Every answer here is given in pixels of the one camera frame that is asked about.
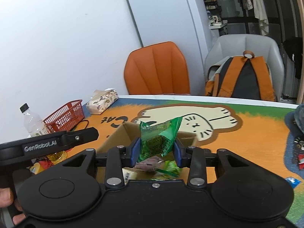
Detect white sandwich cracker package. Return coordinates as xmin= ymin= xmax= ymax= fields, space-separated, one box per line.
xmin=122 ymin=168 xmax=138 ymax=185

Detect floral tissue pack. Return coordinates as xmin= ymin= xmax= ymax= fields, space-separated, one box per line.
xmin=85 ymin=89 xmax=119 ymax=115

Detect purple snack packet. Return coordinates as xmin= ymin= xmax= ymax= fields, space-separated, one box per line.
xmin=135 ymin=156 xmax=164 ymax=172

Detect yellow tape roll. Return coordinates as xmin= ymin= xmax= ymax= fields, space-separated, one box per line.
xmin=29 ymin=162 xmax=48 ymax=174

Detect hanging clothes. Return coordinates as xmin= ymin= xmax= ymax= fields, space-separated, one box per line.
xmin=246 ymin=0 xmax=269 ymax=36

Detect grey armchair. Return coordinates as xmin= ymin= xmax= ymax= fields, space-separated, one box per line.
xmin=205 ymin=34 xmax=284 ymax=101

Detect white refrigerator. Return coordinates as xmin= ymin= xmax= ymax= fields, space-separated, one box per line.
xmin=125 ymin=0 xmax=215 ymax=58

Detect blue ceramic plate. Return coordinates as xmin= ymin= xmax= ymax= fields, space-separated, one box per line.
xmin=284 ymin=104 xmax=303 ymax=137

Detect person's left hand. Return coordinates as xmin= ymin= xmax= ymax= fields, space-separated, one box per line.
xmin=0 ymin=188 xmax=26 ymax=225

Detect orange chair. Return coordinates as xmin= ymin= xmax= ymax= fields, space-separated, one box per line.
xmin=124 ymin=41 xmax=190 ymax=95

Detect orange black backpack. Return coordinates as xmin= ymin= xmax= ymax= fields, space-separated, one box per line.
xmin=205 ymin=51 xmax=277 ymax=101

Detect colourful cat table mat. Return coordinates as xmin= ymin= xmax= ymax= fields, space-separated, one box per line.
xmin=77 ymin=95 xmax=303 ymax=227

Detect light green snack packet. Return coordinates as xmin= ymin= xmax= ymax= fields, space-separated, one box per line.
xmin=156 ymin=161 xmax=181 ymax=178

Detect blue snack packet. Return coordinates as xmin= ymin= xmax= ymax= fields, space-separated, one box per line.
xmin=285 ymin=177 xmax=301 ymax=188

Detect dark green snack packet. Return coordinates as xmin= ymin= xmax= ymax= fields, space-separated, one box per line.
xmin=138 ymin=117 xmax=182 ymax=162

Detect red plastic basket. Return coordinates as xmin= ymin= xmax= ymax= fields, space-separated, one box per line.
xmin=43 ymin=99 xmax=85 ymax=133

